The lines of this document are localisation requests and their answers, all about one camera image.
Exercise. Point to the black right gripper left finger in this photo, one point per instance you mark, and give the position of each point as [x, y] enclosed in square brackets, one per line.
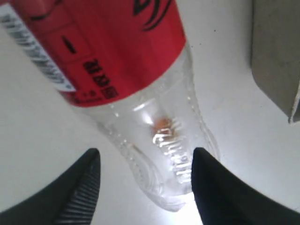
[71, 199]

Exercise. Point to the grey paper pulp tray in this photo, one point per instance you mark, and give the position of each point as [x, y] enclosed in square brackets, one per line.
[275, 54]

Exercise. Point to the red label cola bottle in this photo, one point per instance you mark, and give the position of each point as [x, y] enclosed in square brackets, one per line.
[126, 65]

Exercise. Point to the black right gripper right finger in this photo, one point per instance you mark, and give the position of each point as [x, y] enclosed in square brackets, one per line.
[223, 199]

